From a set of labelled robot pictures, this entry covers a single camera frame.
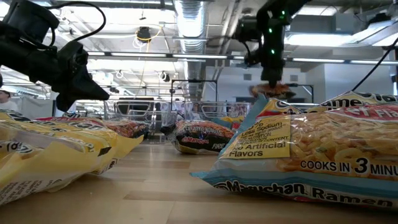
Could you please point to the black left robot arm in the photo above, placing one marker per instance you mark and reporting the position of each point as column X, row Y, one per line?
column 28, row 62

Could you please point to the yellow Maruchan ramen packet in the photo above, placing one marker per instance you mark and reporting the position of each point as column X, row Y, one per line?
column 46, row 161

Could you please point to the black frame stand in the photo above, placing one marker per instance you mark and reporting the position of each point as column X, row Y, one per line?
column 192, row 81
column 303, row 85

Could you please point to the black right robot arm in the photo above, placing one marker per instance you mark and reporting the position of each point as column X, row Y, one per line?
column 280, row 6

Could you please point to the grey partition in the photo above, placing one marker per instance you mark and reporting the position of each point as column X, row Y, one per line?
column 34, row 107

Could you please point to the person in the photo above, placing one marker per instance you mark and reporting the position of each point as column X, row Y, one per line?
column 4, row 98

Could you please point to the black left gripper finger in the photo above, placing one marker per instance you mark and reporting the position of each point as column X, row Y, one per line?
column 64, row 101
column 91, row 90

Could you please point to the clear plastic bin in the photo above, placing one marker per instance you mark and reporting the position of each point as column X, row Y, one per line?
column 214, row 109
column 140, row 109

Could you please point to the silver ventilation duct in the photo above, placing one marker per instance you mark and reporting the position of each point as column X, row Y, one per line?
column 190, row 25

